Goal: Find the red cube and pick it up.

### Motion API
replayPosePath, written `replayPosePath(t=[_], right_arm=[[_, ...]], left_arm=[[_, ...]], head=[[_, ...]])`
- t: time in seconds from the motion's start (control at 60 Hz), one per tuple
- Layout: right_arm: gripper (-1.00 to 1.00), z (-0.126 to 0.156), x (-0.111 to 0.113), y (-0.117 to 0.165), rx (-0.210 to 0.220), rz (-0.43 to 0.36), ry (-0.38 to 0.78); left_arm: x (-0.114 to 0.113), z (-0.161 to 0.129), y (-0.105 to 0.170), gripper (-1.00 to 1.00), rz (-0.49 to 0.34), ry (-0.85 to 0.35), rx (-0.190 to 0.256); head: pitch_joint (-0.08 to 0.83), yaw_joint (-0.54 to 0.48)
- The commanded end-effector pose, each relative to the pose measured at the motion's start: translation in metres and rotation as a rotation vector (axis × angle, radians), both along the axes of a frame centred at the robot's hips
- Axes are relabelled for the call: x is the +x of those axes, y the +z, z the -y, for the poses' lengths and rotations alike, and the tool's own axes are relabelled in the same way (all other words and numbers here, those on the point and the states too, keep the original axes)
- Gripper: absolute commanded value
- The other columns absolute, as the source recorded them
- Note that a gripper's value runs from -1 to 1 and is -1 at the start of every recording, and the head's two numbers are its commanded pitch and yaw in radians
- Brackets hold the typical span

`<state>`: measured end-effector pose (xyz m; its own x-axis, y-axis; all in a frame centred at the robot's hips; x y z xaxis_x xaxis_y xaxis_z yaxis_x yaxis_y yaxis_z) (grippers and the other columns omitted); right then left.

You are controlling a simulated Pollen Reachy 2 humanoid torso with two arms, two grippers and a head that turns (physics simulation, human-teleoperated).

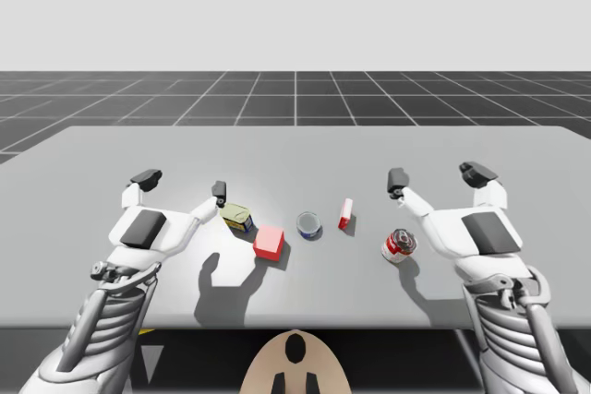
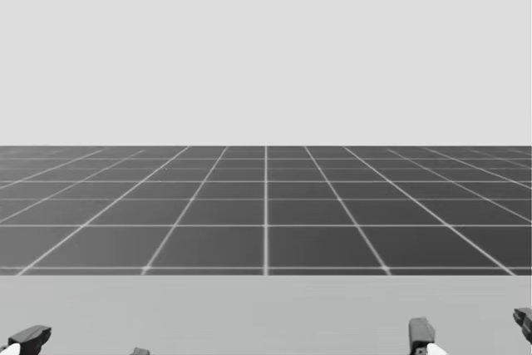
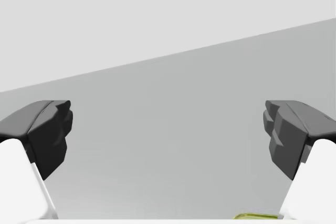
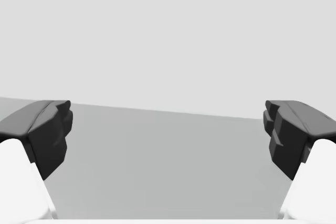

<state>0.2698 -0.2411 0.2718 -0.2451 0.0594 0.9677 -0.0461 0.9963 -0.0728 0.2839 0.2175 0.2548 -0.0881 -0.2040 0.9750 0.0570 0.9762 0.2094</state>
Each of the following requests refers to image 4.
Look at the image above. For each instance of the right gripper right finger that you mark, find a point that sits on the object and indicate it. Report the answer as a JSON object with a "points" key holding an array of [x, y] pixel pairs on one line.
{"points": [[291, 140]]}

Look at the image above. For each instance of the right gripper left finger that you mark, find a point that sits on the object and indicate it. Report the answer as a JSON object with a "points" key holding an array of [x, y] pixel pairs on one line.
{"points": [[42, 134]]}

